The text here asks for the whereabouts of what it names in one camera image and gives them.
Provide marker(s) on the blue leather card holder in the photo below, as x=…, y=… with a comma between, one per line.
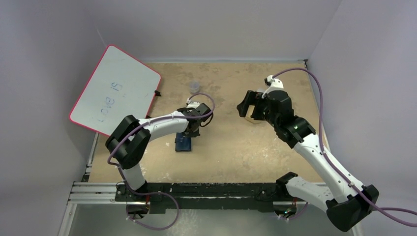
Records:
x=182, y=143

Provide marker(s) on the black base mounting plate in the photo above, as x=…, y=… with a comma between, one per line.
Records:
x=157, y=198

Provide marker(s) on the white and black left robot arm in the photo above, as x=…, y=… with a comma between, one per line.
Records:
x=128, y=142

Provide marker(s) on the small clear plastic cup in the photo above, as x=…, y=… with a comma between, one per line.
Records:
x=194, y=87

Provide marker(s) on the pink framed whiteboard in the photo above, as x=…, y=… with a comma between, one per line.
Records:
x=120, y=85

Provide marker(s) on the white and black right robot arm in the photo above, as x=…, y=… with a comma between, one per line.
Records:
x=344, y=199

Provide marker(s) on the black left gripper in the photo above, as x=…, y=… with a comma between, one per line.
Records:
x=196, y=133

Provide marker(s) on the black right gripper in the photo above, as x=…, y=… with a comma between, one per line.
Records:
x=258, y=103

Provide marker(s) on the aluminium extrusion rail frame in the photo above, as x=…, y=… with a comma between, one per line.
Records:
x=91, y=207

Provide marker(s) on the beige oval card tray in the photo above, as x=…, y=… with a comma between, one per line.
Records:
x=250, y=119

